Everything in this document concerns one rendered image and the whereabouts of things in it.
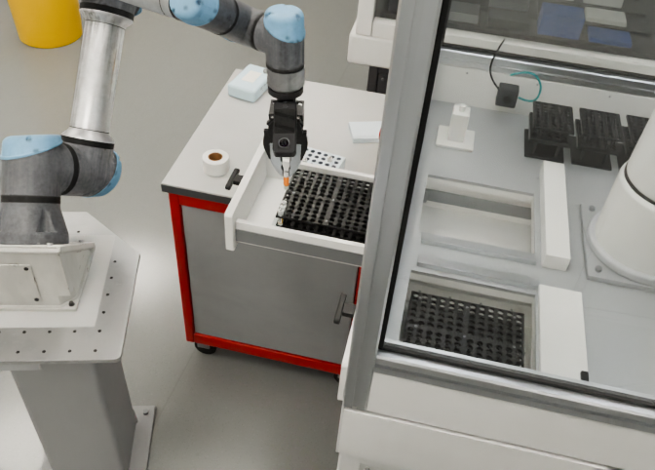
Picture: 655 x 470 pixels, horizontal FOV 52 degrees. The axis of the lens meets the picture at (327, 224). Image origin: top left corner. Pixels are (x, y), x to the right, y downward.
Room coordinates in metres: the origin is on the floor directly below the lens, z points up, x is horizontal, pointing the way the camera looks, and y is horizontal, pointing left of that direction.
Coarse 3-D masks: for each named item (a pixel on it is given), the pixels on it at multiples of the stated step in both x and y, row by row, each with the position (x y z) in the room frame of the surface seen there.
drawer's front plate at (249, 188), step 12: (264, 156) 1.31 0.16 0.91; (252, 168) 1.23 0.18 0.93; (264, 168) 1.31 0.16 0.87; (252, 180) 1.21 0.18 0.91; (240, 192) 1.14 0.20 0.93; (252, 192) 1.21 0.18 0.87; (240, 204) 1.12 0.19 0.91; (252, 204) 1.21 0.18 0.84; (228, 216) 1.07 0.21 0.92; (240, 216) 1.12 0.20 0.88; (228, 228) 1.07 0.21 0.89; (228, 240) 1.07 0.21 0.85
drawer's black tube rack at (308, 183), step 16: (320, 176) 1.26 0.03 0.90; (336, 176) 1.26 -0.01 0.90; (304, 192) 1.20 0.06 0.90; (320, 192) 1.20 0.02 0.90; (336, 192) 1.20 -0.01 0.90; (352, 192) 1.21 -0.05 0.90; (368, 192) 1.21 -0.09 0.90; (288, 208) 1.14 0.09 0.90; (304, 208) 1.14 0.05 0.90; (320, 208) 1.15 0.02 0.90; (336, 208) 1.19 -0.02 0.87; (352, 208) 1.19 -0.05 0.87; (368, 208) 1.16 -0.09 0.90; (288, 224) 1.12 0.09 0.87; (304, 224) 1.12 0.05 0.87; (320, 224) 1.09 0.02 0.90; (336, 224) 1.10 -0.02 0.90; (352, 224) 1.10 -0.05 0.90; (352, 240) 1.08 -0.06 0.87
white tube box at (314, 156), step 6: (306, 150) 1.51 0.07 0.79; (312, 150) 1.50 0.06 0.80; (318, 150) 1.50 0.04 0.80; (306, 156) 1.47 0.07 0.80; (312, 156) 1.47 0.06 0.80; (318, 156) 1.48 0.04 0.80; (324, 156) 1.48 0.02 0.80; (336, 156) 1.48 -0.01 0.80; (312, 162) 1.45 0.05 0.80; (318, 162) 1.45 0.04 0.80; (324, 162) 1.45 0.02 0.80; (330, 162) 1.45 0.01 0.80; (336, 162) 1.46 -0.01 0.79; (342, 162) 1.46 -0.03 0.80; (336, 168) 1.43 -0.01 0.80; (342, 168) 1.46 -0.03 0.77
